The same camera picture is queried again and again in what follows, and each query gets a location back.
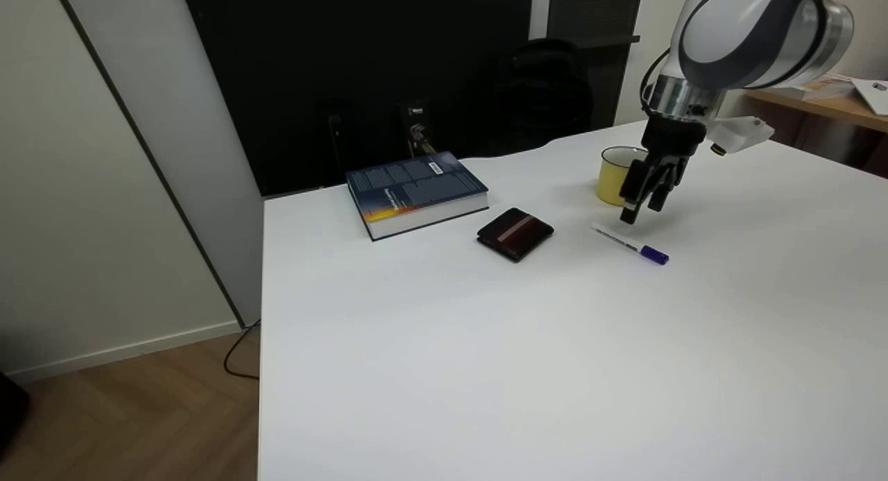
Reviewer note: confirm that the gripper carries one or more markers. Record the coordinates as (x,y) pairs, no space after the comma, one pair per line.
(671,138)

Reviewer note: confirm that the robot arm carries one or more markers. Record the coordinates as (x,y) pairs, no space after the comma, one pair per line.
(742,30)

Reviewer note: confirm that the yellow enamel cup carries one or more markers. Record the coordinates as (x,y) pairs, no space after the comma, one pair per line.
(610,179)

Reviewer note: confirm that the white pen with blue cap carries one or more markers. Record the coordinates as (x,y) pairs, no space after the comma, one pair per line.
(628,242)

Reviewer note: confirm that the black backpack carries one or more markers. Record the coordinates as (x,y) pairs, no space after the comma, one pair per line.
(544,96)

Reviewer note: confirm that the black wallet with red stripe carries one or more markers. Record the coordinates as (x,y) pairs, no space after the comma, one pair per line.
(515,233)

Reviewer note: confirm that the wooden desk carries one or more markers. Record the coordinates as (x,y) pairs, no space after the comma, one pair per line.
(832,116)

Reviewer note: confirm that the stack of papers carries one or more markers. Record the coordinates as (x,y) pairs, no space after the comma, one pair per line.
(822,87)

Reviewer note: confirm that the dark blue thick book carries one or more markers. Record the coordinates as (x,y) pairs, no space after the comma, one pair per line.
(416,189)

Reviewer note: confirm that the white flat device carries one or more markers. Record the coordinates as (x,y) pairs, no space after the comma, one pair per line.
(873,94)

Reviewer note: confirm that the camera on mount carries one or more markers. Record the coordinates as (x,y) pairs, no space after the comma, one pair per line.
(417,130)

